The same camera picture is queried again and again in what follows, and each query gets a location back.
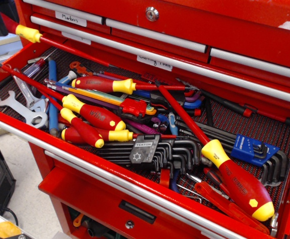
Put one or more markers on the small red yellow screwdriver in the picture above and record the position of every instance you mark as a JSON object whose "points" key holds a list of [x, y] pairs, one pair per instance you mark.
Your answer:
{"points": [[86, 131]]}

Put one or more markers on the black red long tool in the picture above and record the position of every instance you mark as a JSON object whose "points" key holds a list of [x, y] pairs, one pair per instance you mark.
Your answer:
{"points": [[244, 110]]}

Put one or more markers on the red yellow screwdriver lower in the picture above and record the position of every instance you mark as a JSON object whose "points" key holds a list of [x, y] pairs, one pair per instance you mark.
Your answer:
{"points": [[72, 135]]}

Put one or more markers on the red yellow screwdriver upper middle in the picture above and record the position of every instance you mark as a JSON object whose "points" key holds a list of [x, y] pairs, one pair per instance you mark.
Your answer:
{"points": [[106, 85]]}

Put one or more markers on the silver chest lock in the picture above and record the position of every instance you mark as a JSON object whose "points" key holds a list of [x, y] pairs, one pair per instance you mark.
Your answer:
{"points": [[152, 13]]}

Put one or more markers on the silver adjustable wrench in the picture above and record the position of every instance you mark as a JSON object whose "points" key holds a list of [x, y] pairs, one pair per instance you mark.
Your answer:
{"points": [[33, 103]]}

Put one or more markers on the clear handled small screwdriver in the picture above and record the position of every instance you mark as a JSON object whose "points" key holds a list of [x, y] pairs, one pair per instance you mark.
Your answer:
{"points": [[37, 66]]}

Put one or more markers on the white drawer label cutting tools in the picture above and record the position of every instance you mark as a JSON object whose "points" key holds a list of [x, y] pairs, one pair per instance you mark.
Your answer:
{"points": [[154, 63]]}

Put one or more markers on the blue handled tool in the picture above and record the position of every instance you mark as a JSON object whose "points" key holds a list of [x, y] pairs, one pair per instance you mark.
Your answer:
{"points": [[53, 113]]}

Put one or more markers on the silver open end wrench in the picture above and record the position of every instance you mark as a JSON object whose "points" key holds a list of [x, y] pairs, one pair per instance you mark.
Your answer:
{"points": [[35, 119]]}

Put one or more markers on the large red yellow screwdriver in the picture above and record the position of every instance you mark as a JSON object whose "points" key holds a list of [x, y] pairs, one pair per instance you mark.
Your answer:
{"points": [[245, 190]]}

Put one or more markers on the black Tekton torx key set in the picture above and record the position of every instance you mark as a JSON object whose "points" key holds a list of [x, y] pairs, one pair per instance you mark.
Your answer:
{"points": [[154, 152]]}

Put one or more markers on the white drawer label markers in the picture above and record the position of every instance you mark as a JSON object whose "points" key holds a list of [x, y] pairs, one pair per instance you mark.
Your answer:
{"points": [[71, 19]]}

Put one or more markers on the red tool chest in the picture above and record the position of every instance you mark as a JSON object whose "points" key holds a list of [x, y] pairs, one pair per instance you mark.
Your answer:
{"points": [[236, 49]]}

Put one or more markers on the long red yellow screwdriver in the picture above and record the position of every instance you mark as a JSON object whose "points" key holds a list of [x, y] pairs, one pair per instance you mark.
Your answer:
{"points": [[34, 36]]}

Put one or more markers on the red yellow Wiha screwdriver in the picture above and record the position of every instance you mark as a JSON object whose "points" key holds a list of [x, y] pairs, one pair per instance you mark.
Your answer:
{"points": [[97, 116]]}

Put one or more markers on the rainbow coloured hex key set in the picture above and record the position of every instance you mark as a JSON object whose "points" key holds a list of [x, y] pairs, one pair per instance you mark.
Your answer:
{"points": [[128, 106]]}

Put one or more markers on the red plastic holder bottom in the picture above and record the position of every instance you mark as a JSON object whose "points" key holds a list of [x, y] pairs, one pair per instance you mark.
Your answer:
{"points": [[228, 207]]}

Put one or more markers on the blue holder hex key set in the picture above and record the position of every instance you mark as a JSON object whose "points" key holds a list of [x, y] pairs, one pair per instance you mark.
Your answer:
{"points": [[270, 158]]}

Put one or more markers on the open red drawer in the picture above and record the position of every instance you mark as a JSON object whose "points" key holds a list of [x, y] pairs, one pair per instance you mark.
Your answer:
{"points": [[137, 188]]}

